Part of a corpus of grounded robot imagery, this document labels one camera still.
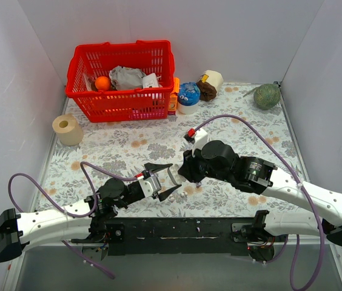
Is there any white blue lidded tub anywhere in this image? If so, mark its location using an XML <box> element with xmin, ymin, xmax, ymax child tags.
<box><xmin>177</xmin><ymin>82</ymin><xmax>201</xmax><ymax>115</ymax></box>

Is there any beige paper roll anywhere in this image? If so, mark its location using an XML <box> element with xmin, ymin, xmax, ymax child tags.
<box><xmin>52</xmin><ymin>113</ymin><xmax>84</xmax><ymax>146</ymax></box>

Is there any orange fruit in basket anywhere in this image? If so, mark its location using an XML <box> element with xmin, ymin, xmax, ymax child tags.
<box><xmin>95</xmin><ymin>76</ymin><xmax>111</xmax><ymax>91</ymax></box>

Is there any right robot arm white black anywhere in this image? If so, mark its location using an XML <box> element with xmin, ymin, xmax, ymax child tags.
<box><xmin>178</xmin><ymin>141</ymin><xmax>342</xmax><ymax>247</ymax></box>

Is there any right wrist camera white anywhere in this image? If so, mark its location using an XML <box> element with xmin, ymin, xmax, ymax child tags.
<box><xmin>184</xmin><ymin>128</ymin><xmax>209</xmax><ymax>157</ymax></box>

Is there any grey crumpled bag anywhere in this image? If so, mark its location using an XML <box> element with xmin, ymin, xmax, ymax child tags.
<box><xmin>109</xmin><ymin>65</ymin><xmax>147</xmax><ymax>91</ymax></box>

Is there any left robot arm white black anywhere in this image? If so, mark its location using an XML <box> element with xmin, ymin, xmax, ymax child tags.
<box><xmin>0</xmin><ymin>163</ymin><xmax>185</xmax><ymax>263</ymax></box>

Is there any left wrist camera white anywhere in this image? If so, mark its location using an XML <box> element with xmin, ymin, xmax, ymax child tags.
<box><xmin>136</xmin><ymin>170</ymin><xmax>161</xmax><ymax>199</ymax></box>

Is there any green melon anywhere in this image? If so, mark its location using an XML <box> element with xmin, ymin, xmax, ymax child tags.
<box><xmin>253</xmin><ymin>84</ymin><xmax>281</xmax><ymax>110</ymax></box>

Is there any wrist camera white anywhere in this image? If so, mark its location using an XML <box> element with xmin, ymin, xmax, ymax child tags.
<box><xmin>136</xmin><ymin>170</ymin><xmax>161</xmax><ymax>199</ymax></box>
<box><xmin>184</xmin><ymin>128</ymin><xmax>209</xmax><ymax>157</ymax></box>

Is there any orange purple carton box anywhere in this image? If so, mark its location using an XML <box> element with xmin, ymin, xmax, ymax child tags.
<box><xmin>168</xmin><ymin>78</ymin><xmax>180</xmax><ymax>115</ymax></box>

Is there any white small box in basket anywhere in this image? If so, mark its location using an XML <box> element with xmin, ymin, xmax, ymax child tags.
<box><xmin>142</xmin><ymin>73</ymin><xmax>159</xmax><ymax>89</ymax></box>

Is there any red plastic shopping basket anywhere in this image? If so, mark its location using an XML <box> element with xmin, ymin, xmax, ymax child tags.
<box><xmin>65</xmin><ymin>40</ymin><xmax>175</xmax><ymax>122</ymax></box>

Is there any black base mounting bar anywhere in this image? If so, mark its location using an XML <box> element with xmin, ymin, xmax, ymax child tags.
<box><xmin>81</xmin><ymin>216</ymin><xmax>277</xmax><ymax>258</ymax></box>

